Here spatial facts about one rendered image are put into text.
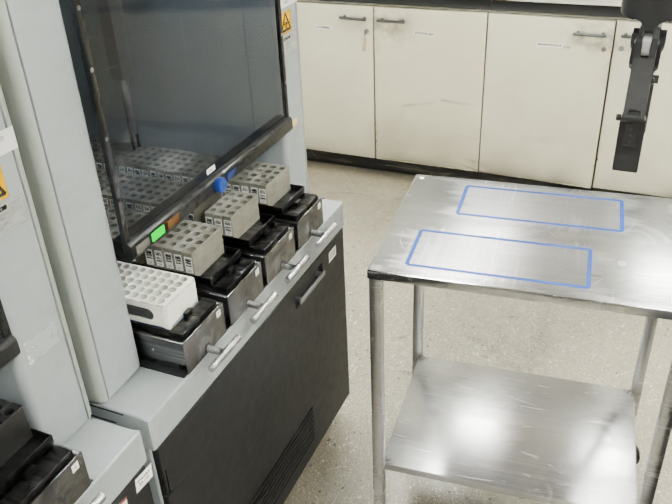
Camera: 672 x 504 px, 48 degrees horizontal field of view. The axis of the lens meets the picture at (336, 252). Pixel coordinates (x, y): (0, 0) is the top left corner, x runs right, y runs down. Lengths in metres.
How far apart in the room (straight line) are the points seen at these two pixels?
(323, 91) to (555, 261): 2.37
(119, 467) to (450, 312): 1.71
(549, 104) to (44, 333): 2.62
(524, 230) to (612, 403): 0.61
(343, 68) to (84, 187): 2.55
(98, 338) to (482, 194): 0.91
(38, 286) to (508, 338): 1.82
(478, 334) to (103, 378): 1.61
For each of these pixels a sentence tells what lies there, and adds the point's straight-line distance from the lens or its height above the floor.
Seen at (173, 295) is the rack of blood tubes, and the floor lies 0.87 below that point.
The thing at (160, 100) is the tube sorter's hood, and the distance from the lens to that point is 1.31.
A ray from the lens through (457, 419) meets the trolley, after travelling 1.93.
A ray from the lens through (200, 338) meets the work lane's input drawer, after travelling 1.39.
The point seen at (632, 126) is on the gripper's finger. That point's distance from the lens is 0.98.
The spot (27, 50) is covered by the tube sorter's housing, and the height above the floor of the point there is 1.34.
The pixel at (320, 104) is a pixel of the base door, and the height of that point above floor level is 0.33.
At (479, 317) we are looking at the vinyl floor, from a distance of 2.74.
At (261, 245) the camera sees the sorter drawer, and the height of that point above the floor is 0.82.
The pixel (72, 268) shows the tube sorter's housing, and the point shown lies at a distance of 1.21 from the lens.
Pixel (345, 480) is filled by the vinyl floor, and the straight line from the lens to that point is 2.16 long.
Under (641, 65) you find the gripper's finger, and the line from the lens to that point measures 0.97.
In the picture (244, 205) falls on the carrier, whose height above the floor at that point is 0.88.
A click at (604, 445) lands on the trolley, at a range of 1.93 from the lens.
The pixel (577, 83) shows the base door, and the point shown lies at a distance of 3.37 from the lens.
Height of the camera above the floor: 1.60
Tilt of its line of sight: 31 degrees down
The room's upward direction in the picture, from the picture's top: 3 degrees counter-clockwise
